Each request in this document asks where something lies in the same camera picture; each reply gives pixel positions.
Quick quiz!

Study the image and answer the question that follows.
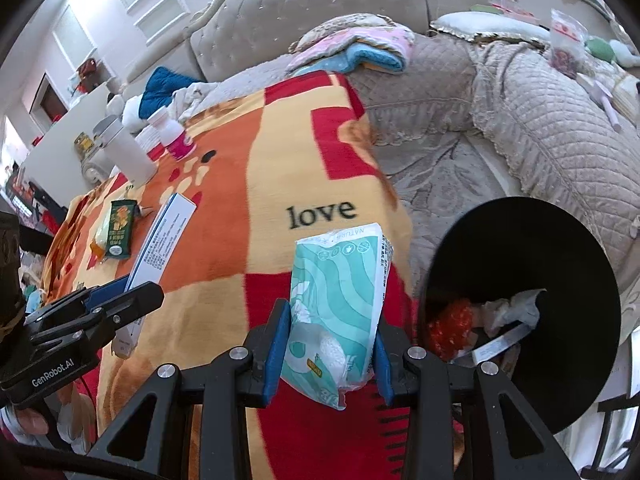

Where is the white blue medicine box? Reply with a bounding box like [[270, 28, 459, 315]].
[[457, 322, 533, 366]]

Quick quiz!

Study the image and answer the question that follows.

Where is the green white plush toy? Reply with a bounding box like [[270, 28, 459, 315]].
[[585, 37, 640, 68]]

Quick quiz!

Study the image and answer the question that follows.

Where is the white cabinet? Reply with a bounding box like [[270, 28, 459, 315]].
[[20, 80, 126, 201]]

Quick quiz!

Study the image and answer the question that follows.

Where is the person's left hand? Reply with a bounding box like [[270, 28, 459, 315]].
[[10, 405, 51, 436]]

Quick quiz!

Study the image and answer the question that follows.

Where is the blue folded towel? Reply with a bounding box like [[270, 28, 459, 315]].
[[345, 42, 406, 73]]

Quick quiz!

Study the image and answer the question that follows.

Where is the printed blanket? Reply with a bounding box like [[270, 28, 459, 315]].
[[40, 71, 466, 480]]

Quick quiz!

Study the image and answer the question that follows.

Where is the white pillow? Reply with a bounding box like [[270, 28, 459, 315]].
[[430, 10, 551, 43]]

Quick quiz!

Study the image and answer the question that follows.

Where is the pink packet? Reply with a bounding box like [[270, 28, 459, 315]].
[[470, 0, 541, 21]]

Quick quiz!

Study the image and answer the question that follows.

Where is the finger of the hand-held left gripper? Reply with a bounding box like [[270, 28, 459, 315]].
[[29, 281, 166, 357], [24, 275, 130, 329]]

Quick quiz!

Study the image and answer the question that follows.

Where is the pink folded towel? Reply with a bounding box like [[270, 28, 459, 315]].
[[287, 25, 416, 73]]

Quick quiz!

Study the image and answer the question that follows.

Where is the beige tufted sofa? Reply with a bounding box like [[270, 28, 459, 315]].
[[80, 0, 640, 311]]

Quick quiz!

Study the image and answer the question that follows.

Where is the white thermos bottle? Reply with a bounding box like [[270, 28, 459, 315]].
[[92, 115, 158, 186]]

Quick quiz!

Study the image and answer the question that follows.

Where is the lilac handheld device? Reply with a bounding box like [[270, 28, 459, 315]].
[[577, 77, 623, 133]]

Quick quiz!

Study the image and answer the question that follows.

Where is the white pink-label pill bottle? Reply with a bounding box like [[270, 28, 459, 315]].
[[147, 109, 196, 161]]

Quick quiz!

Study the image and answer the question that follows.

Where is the quilted beige sofa cover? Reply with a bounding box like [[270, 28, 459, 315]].
[[345, 35, 640, 301]]

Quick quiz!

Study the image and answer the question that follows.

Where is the teal tissue pack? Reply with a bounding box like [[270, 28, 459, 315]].
[[280, 222, 396, 411]]

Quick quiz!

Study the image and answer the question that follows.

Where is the red plastic bag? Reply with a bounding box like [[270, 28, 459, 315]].
[[429, 299, 478, 361]]

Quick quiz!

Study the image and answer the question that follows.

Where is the patterned beige folded blanket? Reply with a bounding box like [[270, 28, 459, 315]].
[[295, 12, 396, 48]]

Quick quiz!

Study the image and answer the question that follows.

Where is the white tissue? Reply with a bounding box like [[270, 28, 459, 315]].
[[482, 287, 546, 336]]

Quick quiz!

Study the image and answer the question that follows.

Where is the beige fleece throw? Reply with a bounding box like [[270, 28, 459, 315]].
[[180, 55, 301, 116]]

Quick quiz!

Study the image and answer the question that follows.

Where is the clear plastic snack bag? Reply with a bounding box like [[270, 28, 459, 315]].
[[547, 8, 588, 78]]

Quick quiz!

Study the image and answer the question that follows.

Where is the long white box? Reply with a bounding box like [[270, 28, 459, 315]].
[[112, 192, 197, 358]]

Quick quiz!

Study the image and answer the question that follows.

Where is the green packet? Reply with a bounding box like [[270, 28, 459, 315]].
[[102, 200, 137, 260]]

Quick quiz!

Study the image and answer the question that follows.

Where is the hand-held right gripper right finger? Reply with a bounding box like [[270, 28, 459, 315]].
[[372, 317, 591, 480]]

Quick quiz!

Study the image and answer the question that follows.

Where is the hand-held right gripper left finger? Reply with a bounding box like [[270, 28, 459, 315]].
[[87, 297, 293, 480]]

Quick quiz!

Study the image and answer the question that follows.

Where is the blue cloth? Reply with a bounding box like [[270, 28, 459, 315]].
[[139, 66, 201, 117]]

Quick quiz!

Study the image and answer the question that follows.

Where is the black trash bin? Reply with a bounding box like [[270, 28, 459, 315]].
[[417, 197, 623, 436]]

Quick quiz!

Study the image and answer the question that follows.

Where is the yellow packet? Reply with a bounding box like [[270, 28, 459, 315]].
[[90, 220, 111, 261]]

